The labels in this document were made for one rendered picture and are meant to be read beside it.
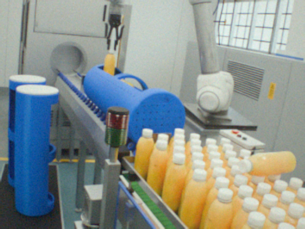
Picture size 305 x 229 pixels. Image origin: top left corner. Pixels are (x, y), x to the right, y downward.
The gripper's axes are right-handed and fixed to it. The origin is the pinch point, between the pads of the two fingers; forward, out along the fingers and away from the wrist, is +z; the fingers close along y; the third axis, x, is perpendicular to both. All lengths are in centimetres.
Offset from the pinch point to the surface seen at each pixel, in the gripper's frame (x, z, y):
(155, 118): 76, 28, 1
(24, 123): -3, 54, 52
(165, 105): 76, 21, -3
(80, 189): -25, 115, 6
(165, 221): 123, 49, 16
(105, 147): 46, 52, 12
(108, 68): 2.8, 14.8, 1.8
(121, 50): -67, 6, -31
